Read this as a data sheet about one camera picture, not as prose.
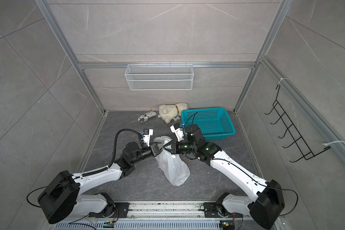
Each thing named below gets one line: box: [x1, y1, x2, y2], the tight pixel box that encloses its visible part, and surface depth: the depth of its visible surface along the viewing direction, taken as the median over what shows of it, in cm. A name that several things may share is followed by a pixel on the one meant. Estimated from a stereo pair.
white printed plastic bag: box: [153, 135, 191, 187], surface depth 75 cm
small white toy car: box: [137, 111, 157, 123], surface depth 114 cm
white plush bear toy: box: [158, 102, 189, 124], surface depth 112 cm
